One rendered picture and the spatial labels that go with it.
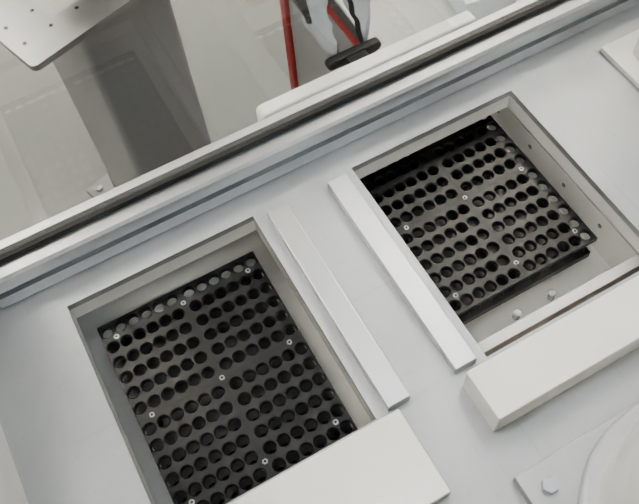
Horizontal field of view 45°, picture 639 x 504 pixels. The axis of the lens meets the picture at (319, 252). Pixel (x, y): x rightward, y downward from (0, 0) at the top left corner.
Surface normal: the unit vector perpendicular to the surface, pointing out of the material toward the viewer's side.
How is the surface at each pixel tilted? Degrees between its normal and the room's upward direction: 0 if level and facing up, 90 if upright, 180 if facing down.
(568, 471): 0
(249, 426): 0
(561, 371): 0
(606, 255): 90
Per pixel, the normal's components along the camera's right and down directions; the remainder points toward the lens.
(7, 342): -0.06, -0.49
